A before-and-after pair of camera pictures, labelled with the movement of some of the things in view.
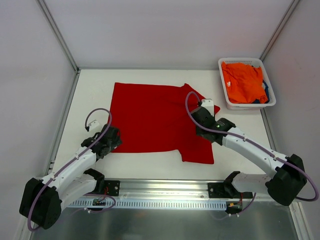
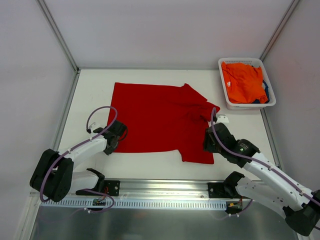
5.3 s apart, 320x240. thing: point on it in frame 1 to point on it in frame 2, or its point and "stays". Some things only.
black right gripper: (203, 133) to (210, 143)
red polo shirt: (154, 118) stays
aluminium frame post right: (290, 10) stays
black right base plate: (223, 190) stays
